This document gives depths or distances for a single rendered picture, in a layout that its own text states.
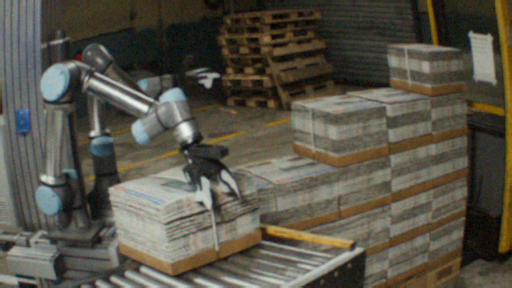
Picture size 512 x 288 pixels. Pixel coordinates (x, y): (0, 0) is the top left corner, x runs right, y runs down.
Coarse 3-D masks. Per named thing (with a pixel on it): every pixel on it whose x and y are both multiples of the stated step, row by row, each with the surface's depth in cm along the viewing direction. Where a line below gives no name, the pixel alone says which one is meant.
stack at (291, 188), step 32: (288, 160) 308; (384, 160) 298; (416, 160) 307; (288, 192) 279; (320, 192) 286; (352, 192) 292; (384, 192) 301; (352, 224) 295; (384, 224) 303; (416, 224) 314; (384, 256) 308; (416, 256) 318
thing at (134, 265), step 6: (126, 264) 203; (132, 264) 203; (138, 264) 204; (144, 264) 204; (108, 270) 198; (114, 270) 198; (120, 270) 198; (126, 270) 199; (138, 270) 202; (90, 276) 192; (96, 276) 192; (102, 276) 192; (108, 276) 193; (66, 282) 185; (72, 282) 186; (78, 282) 186; (84, 282) 186; (90, 282) 188
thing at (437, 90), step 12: (396, 84) 333; (408, 84) 322; (456, 84) 312; (444, 132) 312; (456, 132) 317; (444, 180) 317; (456, 216) 327; (432, 228) 320; (456, 252) 334; (432, 264) 326
